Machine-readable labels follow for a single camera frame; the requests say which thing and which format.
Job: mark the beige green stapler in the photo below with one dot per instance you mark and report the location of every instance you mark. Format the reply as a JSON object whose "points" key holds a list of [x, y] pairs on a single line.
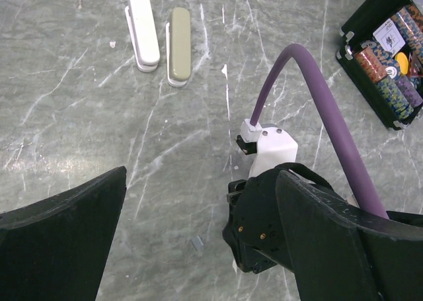
{"points": [[178, 47]]}

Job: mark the green yellow chip roll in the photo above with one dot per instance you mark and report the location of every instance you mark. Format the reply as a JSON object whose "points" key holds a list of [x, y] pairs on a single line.
{"points": [[394, 98]]}

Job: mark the blue orange chip roll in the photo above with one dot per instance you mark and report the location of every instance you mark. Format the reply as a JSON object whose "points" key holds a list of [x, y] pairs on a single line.
{"points": [[387, 61]]}

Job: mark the black poker chip case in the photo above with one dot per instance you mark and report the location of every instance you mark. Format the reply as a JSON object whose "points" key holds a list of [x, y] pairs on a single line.
{"points": [[369, 16]]}

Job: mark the yellow dealer button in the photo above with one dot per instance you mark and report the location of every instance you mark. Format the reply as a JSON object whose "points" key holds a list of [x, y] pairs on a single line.
{"points": [[403, 62]]}

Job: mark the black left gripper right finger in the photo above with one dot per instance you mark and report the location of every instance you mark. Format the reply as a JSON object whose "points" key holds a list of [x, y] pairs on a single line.
{"points": [[340, 252]]}

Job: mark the white playing card box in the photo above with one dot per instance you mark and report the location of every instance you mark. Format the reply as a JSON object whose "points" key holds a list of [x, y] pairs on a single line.
{"points": [[389, 37]]}

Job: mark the purple poker chip roll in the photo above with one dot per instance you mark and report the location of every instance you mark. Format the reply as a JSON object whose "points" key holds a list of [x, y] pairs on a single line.
{"points": [[408, 90]]}

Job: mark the red poker chip roll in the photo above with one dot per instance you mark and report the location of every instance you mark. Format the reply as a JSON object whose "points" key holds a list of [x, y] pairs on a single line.
{"points": [[371, 64]]}

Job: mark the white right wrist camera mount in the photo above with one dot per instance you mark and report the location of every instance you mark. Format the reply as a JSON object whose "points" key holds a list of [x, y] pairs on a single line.
{"points": [[271, 145]]}

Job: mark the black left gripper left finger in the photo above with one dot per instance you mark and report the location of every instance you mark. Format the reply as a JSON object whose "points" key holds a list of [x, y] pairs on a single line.
{"points": [[57, 248]]}

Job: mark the white grey stapler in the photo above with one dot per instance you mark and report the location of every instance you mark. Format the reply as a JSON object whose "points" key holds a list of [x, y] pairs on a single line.
{"points": [[141, 25]]}

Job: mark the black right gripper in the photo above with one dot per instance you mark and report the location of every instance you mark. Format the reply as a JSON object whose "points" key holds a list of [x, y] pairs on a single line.
{"points": [[254, 230]]}

